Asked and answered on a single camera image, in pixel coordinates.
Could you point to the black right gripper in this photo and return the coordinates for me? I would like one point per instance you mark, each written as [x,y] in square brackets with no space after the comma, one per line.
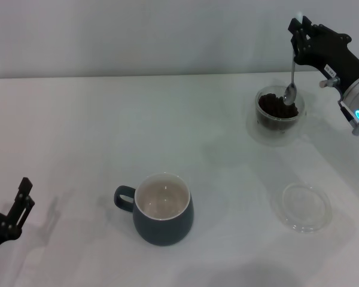
[332,53]

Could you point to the dark roasted coffee beans pile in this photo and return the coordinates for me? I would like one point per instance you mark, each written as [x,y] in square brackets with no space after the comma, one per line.
[272,106]

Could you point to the glass cup of coffee beans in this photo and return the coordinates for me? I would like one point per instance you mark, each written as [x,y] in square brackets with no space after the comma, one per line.
[266,140]

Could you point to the dark grey ceramic mug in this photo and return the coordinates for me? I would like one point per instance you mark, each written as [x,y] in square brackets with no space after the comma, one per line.
[163,230]

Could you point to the clear shallow glass dish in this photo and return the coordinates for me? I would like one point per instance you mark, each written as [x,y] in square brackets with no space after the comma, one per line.
[305,209]

